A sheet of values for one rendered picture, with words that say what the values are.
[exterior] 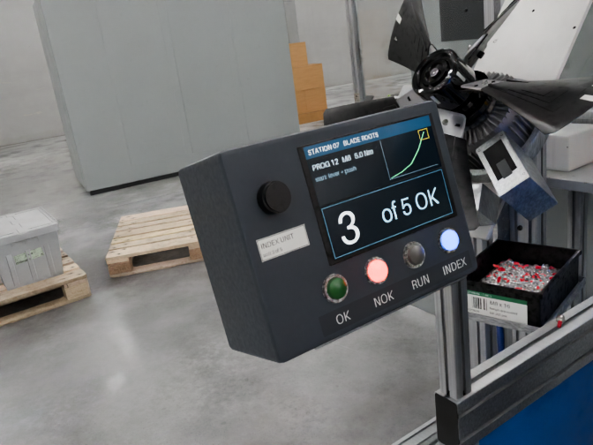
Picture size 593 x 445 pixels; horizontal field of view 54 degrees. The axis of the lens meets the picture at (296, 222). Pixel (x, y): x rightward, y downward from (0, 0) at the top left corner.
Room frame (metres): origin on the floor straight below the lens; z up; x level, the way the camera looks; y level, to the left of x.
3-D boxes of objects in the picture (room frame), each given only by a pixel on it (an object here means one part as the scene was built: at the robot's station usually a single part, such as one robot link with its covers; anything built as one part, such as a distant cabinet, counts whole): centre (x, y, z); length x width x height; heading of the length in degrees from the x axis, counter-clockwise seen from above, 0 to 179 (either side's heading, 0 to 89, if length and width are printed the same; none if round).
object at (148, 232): (4.12, 0.73, 0.07); 1.20 x 1.00 x 0.15; 98
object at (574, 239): (1.64, -0.84, 0.42); 0.04 x 0.04 x 0.83; 32
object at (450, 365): (0.66, -0.18, 0.96); 0.03 x 0.03 x 0.20; 32
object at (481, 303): (1.00, -0.40, 0.85); 0.22 x 0.17 x 0.07; 137
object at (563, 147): (1.72, -0.83, 0.92); 0.17 x 0.16 x 0.11; 122
